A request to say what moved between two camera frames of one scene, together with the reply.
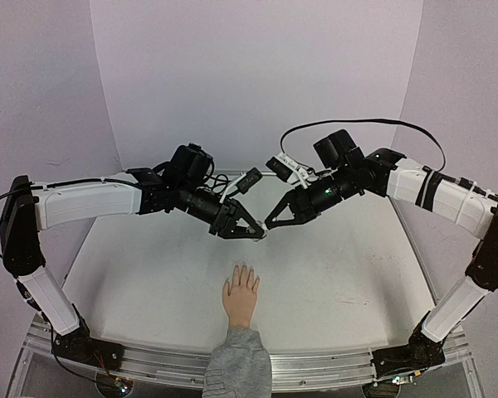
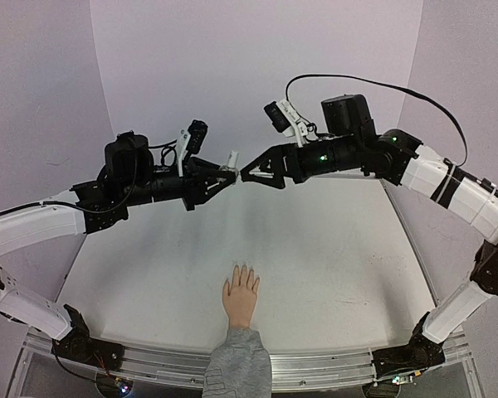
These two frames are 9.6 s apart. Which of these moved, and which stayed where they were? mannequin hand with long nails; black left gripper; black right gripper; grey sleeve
Moved: black left gripper; black right gripper
Stayed: grey sleeve; mannequin hand with long nails
